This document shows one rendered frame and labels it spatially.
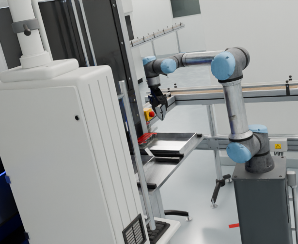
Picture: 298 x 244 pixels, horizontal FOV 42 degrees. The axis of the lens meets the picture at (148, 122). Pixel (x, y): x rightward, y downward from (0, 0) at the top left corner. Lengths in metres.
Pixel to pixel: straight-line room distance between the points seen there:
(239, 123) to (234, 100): 0.11
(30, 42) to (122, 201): 0.61
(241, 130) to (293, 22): 1.73
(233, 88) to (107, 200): 0.83
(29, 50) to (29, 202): 0.59
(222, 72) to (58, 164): 0.85
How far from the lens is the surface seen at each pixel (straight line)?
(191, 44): 10.86
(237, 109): 1.83
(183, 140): 2.35
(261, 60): 3.54
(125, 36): 2.41
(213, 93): 3.06
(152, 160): 2.09
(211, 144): 3.26
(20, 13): 1.34
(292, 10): 3.43
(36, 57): 1.33
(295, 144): 3.09
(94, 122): 1.20
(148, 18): 11.28
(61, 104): 1.22
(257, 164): 2.04
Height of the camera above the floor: 1.73
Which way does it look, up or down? 18 degrees down
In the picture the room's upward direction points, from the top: 11 degrees counter-clockwise
